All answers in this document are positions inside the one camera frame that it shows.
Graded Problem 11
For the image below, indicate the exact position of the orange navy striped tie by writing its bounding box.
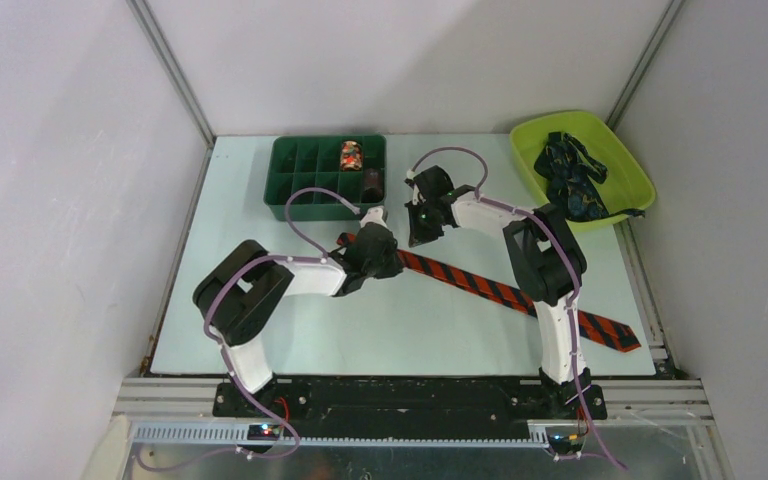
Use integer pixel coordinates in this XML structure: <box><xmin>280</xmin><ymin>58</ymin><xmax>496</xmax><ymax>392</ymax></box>
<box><xmin>336</xmin><ymin>231</ymin><xmax>642</xmax><ymax>354</ymax></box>

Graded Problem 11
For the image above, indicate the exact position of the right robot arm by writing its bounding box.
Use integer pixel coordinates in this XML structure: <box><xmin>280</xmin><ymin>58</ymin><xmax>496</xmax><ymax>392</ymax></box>
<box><xmin>405</xmin><ymin>166</ymin><xmax>597</xmax><ymax>422</ymax></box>

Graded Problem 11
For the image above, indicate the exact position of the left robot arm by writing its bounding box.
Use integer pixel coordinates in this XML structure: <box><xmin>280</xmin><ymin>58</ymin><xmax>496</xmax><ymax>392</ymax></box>
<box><xmin>192</xmin><ymin>223</ymin><xmax>403</xmax><ymax>417</ymax></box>

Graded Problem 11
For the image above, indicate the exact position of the brown patterned rolled tie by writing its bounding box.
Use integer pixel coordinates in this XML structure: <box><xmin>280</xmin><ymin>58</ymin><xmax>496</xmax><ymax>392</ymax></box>
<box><xmin>361</xmin><ymin>168</ymin><xmax>385</xmax><ymax>204</ymax></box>

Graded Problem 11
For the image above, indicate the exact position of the green compartment organizer tray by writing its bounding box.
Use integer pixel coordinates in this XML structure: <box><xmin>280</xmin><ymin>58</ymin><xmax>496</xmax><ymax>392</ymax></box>
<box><xmin>263</xmin><ymin>134</ymin><xmax>387</xmax><ymax>222</ymax></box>

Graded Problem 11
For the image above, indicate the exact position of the navy floral gold tie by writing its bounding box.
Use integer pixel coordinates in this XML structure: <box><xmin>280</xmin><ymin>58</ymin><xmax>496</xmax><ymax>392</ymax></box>
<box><xmin>534</xmin><ymin>131</ymin><xmax>645</xmax><ymax>223</ymax></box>

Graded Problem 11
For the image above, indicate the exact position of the lime green plastic bin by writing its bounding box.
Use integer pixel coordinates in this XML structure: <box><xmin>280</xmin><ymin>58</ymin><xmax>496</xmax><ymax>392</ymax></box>
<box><xmin>509</xmin><ymin>110</ymin><xmax>656</xmax><ymax>234</ymax></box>

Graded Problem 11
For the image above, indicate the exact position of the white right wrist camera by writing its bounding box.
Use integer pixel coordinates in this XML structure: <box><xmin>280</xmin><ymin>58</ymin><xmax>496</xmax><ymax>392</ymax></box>
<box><xmin>404</xmin><ymin>169</ymin><xmax>423</xmax><ymax>205</ymax></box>

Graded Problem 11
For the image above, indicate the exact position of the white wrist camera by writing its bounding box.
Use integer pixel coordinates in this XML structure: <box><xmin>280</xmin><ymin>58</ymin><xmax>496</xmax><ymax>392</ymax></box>
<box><xmin>360</xmin><ymin>206</ymin><xmax>388</xmax><ymax>228</ymax></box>
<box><xmin>404</xmin><ymin>169</ymin><xmax>423</xmax><ymax>205</ymax></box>

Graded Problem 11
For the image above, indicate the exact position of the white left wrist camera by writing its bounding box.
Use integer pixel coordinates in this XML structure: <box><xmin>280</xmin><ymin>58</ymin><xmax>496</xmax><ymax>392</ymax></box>
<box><xmin>360</xmin><ymin>206</ymin><xmax>388</xmax><ymax>228</ymax></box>

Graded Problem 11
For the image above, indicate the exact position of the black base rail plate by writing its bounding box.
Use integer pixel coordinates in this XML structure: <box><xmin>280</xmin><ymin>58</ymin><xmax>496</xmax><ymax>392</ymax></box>
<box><xmin>214</xmin><ymin>374</ymin><xmax>604</xmax><ymax>440</ymax></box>

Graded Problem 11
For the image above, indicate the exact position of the right corner aluminium post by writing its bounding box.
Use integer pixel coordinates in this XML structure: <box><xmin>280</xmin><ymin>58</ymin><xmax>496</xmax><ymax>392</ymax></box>
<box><xmin>605</xmin><ymin>0</ymin><xmax>686</xmax><ymax>131</ymax></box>

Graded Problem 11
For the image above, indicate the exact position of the corner aluminium post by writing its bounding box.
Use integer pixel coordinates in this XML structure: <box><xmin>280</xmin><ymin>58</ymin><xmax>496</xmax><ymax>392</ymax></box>
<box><xmin>605</xmin><ymin>0</ymin><xmax>686</xmax><ymax>131</ymax></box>
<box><xmin>125</xmin><ymin>0</ymin><xmax>217</xmax><ymax>148</ymax></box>

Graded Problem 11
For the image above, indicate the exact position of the left corner aluminium post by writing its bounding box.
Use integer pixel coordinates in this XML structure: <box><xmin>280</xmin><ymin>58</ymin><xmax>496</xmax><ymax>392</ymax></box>
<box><xmin>125</xmin><ymin>0</ymin><xmax>217</xmax><ymax>148</ymax></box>

